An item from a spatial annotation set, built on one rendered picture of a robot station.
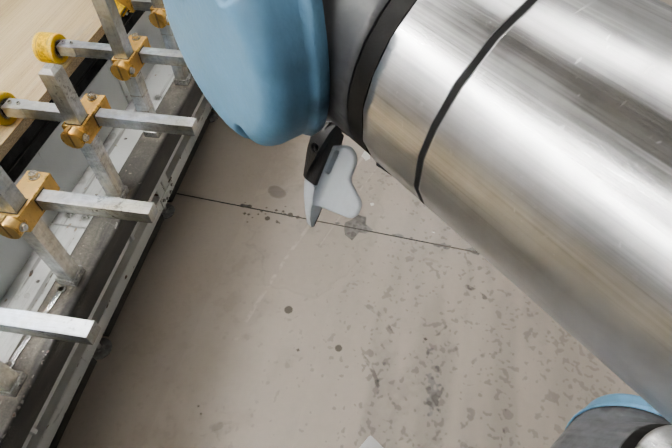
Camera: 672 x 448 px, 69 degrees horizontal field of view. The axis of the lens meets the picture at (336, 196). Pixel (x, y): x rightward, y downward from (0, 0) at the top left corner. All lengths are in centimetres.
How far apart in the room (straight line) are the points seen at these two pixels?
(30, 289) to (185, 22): 131
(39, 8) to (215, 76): 173
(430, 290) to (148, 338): 107
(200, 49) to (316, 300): 178
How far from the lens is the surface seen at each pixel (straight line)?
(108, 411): 192
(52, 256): 120
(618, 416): 53
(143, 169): 146
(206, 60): 16
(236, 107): 16
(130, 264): 198
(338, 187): 43
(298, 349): 184
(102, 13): 134
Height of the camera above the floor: 170
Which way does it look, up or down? 50 degrees down
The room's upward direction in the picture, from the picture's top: straight up
